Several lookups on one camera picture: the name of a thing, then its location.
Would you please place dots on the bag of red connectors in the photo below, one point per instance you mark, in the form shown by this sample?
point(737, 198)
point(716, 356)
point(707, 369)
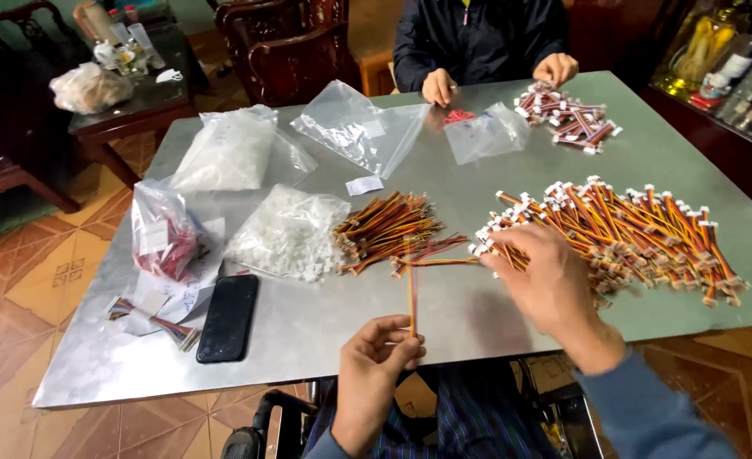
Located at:
point(162, 229)

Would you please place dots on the heap of red rubber bands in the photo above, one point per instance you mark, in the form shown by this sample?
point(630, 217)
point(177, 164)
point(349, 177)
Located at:
point(458, 116)

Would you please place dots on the small clear zip bag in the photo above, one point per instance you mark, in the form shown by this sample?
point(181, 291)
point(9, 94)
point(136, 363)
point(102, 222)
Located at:
point(485, 132)

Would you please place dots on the white paper label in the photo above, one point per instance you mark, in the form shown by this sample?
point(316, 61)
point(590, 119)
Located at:
point(364, 185)

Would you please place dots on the person's left hand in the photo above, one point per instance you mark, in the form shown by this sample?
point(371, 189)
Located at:
point(366, 376)

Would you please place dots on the person's right fingers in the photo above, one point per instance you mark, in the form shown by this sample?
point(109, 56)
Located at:
point(509, 252)

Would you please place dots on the black wheelchair frame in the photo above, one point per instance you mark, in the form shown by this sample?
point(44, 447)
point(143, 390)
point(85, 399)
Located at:
point(267, 424)

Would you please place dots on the person's right hand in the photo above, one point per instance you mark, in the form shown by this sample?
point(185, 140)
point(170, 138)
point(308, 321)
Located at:
point(551, 293)

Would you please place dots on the carved dark wooden chair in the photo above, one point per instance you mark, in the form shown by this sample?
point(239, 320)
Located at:
point(286, 51)

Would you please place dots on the large empty clear bag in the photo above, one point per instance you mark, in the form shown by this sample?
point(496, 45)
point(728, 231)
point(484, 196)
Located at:
point(356, 127)

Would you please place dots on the dark wooden side table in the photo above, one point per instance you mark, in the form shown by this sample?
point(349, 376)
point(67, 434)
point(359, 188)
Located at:
point(127, 76)

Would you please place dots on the sealed bag of white connectors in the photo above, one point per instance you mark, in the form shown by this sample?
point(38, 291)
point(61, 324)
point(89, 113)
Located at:
point(232, 150)

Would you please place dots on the black phone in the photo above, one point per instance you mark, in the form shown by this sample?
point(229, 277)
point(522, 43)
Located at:
point(228, 318)

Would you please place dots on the dark wooden armchair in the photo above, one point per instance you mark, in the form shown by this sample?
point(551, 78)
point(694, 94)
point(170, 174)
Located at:
point(12, 108)

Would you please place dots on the person's striped trousers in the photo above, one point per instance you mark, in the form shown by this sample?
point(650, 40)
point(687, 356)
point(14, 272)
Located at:
point(465, 414)

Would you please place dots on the open bag of white connectors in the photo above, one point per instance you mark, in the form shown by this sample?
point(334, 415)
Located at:
point(290, 233)

